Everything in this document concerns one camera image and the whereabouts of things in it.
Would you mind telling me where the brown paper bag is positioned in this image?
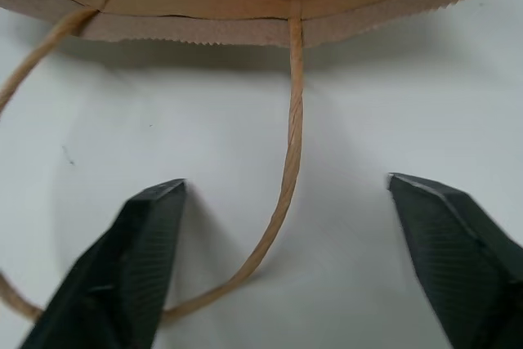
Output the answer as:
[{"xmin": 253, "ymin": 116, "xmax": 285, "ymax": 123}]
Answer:
[{"xmin": 0, "ymin": 0, "xmax": 523, "ymax": 322}]

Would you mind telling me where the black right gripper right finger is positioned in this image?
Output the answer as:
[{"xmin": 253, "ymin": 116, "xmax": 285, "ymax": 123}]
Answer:
[{"xmin": 387, "ymin": 172, "xmax": 523, "ymax": 349}]

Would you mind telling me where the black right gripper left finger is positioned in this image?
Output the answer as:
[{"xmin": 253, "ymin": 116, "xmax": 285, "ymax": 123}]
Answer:
[{"xmin": 19, "ymin": 178, "xmax": 187, "ymax": 349}]

